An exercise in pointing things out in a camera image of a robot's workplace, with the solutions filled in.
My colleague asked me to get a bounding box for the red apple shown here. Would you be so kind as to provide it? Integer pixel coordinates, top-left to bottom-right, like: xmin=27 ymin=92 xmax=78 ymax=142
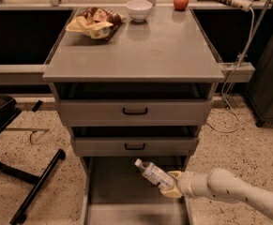
xmin=174 ymin=0 xmax=189 ymax=11

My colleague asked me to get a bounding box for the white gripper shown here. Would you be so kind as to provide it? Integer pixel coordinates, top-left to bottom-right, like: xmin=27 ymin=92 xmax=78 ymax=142
xmin=160 ymin=171 xmax=195 ymax=199

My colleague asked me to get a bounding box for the brown yellow chip bag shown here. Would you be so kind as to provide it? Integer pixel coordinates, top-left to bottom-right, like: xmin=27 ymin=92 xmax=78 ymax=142
xmin=66 ymin=7 xmax=126 ymax=40

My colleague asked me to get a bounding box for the grey drawer cabinet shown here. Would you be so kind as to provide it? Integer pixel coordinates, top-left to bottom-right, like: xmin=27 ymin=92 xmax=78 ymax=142
xmin=41 ymin=5 xmax=225 ymax=225

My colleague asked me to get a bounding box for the white cable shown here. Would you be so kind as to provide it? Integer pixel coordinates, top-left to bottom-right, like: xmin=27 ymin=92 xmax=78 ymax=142
xmin=205 ymin=7 xmax=256 ymax=134

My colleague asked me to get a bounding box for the blue plastic water bottle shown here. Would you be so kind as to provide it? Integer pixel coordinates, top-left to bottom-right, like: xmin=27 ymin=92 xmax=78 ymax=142
xmin=134 ymin=158 xmax=175 ymax=190

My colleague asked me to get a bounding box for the black chair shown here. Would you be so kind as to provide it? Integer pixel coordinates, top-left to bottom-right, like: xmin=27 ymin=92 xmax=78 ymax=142
xmin=0 ymin=94 xmax=67 ymax=225

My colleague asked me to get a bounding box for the dark cabinet at right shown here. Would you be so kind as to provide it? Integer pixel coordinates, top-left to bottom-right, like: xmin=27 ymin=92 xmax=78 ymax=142
xmin=244 ymin=0 xmax=273 ymax=128

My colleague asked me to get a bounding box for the grey top drawer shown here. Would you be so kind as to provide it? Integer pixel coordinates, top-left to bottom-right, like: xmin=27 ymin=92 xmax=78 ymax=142
xmin=56 ymin=99 xmax=211 ymax=127

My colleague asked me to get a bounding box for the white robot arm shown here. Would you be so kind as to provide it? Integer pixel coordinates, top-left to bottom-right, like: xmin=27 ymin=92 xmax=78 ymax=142
xmin=161 ymin=169 xmax=273 ymax=221

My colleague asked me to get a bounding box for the white ceramic bowl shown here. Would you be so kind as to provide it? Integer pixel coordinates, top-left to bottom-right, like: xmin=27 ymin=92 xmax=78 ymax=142
xmin=126 ymin=0 xmax=153 ymax=23

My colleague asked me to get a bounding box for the grey middle drawer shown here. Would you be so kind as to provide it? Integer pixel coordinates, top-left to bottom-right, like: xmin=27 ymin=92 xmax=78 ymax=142
xmin=71 ymin=137 xmax=199 ymax=157

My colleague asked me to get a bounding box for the grey open bottom drawer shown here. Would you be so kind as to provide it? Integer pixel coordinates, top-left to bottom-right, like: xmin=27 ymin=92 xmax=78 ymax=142
xmin=81 ymin=157 xmax=193 ymax=225

